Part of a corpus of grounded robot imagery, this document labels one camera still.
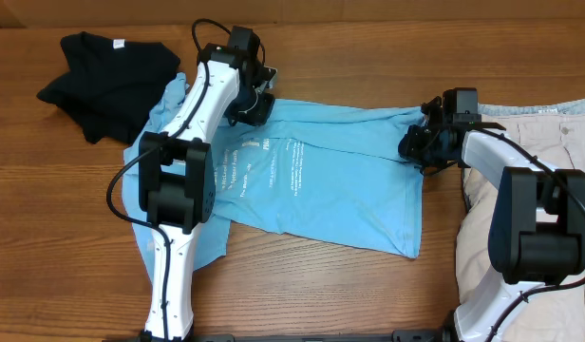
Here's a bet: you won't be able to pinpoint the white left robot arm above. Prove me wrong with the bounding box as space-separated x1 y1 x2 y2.
138 27 277 341

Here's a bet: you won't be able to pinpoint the light blue printed t-shirt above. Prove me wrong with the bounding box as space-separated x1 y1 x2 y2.
121 71 425 286

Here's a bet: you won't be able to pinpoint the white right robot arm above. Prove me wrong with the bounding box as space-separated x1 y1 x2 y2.
392 87 585 342

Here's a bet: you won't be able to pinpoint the beige shorts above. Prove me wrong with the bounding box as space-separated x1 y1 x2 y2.
456 99 585 342

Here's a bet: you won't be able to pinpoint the black folded t-shirt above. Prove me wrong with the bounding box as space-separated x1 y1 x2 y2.
37 31 180 144

